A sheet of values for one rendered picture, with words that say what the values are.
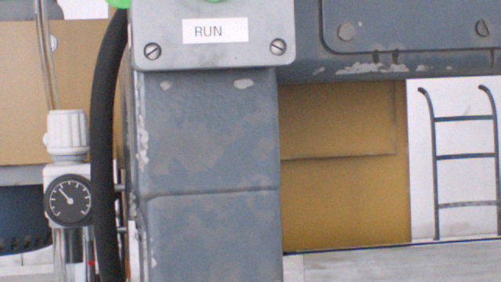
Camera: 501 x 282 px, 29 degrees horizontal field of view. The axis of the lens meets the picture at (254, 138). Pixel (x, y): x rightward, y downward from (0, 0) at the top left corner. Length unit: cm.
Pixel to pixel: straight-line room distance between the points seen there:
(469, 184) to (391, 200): 529
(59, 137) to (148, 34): 27
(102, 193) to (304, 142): 27
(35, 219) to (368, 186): 31
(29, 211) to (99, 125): 43
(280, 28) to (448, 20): 11
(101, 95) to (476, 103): 564
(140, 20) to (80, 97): 43
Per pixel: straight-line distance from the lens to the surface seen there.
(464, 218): 613
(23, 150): 88
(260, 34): 45
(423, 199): 603
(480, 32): 53
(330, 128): 76
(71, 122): 70
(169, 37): 45
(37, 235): 94
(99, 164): 51
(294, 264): 67
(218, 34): 45
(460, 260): 71
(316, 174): 81
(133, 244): 70
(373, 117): 77
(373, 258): 69
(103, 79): 51
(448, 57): 53
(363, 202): 82
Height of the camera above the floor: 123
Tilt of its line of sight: 3 degrees down
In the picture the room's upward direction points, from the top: 2 degrees counter-clockwise
